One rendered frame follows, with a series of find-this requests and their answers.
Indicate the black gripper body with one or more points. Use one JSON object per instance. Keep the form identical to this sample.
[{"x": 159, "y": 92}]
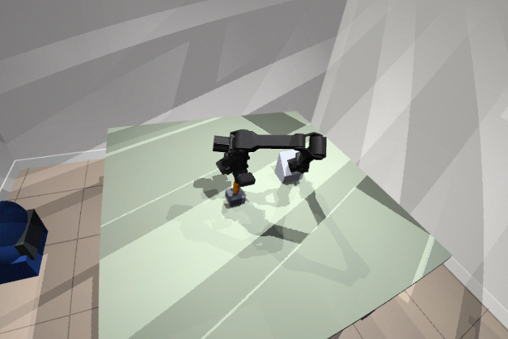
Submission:
[{"x": 243, "y": 178}]

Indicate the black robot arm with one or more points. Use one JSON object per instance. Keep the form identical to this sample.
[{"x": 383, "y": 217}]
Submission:
[{"x": 243, "y": 141}]

